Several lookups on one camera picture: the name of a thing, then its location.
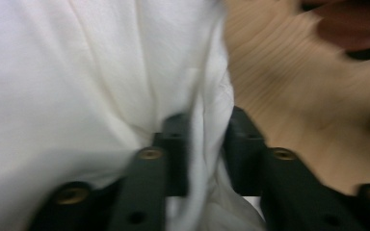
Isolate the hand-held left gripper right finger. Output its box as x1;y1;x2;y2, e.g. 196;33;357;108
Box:
223;106;367;231

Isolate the white tiered skirt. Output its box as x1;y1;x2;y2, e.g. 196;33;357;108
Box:
0;0;268;231

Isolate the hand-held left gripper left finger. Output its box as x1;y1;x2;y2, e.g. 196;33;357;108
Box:
107;113;192;231

